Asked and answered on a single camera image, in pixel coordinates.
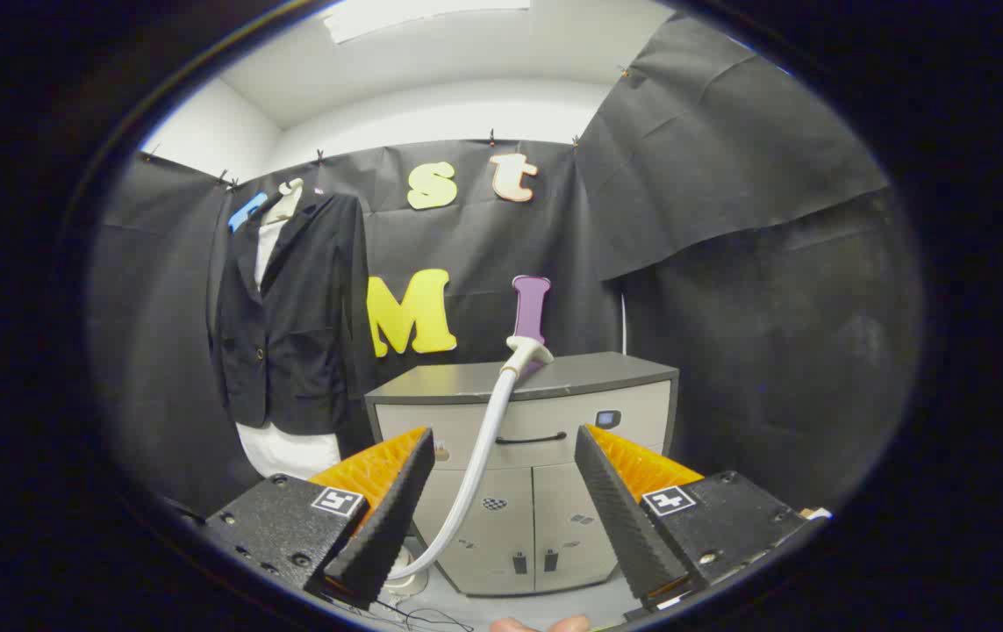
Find white clothes hanger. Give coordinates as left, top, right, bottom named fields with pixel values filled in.
left=262, top=178, right=304, bottom=225

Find white shirt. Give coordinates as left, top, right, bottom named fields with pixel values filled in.
left=235, top=218, right=344, bottom=481

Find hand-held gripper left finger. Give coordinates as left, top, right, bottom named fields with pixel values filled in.
left=203, top=427, right=436, bottom=611

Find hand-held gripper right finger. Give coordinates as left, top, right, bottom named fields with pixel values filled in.
left=574, top=424, right=818, bottom=613

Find black suit jacket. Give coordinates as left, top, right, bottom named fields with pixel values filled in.
left=211, top=191, right=375, bottom=437

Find grey cabinet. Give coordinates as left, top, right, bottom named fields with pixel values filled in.
left=365, top=351, right=679, bottom=598

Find black backdrop cloth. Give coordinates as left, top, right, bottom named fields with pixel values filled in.
left=84, top=13, right=923, bottom=528

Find ceiling light panel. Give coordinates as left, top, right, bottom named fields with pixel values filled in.
left=321, top=0, right=533, bottom=45

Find black floor cables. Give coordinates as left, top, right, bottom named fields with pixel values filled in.
left=326, top=592, right=476, bottom=632

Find white garment steamer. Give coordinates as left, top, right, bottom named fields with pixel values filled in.
left=383, top=336, right=555, bottom=598

